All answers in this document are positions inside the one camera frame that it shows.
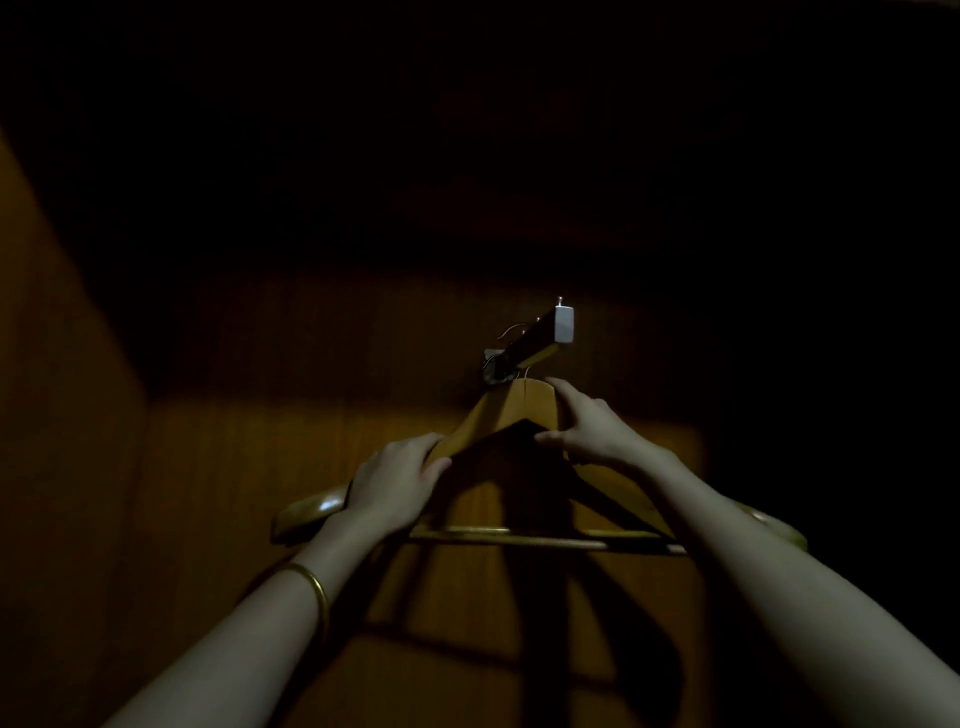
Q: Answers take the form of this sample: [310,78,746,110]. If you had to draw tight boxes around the person's left hand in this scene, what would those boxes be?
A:
[344,432,454,538]

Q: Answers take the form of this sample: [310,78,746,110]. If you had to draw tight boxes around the person's right hand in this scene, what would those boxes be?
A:
[533,377,680,478]

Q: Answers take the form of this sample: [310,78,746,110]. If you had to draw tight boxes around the brown wooden wardrobe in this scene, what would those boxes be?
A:
[0,0,960,728]

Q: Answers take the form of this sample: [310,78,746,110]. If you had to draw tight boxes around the person's right forearm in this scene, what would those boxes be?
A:
[637,449,960,728]

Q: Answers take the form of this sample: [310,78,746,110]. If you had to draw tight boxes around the person's left forearm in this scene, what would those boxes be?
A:
[104,517,391,728]

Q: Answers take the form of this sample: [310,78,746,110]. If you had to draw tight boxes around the metal wardrobe hook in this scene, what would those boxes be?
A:
[482,314,560,385]

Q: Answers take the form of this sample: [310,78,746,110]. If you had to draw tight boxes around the gold bracelet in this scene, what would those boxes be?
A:
[283,562,331,639]

